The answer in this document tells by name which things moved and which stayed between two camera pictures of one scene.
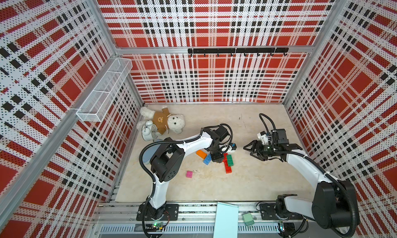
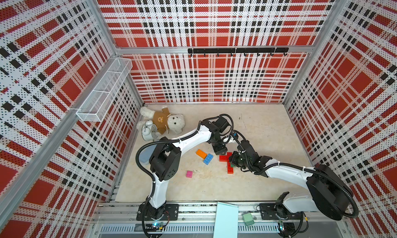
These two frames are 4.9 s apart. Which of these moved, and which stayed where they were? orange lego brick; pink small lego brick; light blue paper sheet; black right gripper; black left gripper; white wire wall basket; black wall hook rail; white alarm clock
Moved: black left gripper; black right gripper
Stayed: orange lego brick; white alarm clock; pink small lego brick; white wire wall basket; black wall hook rail; light blue paper sheet
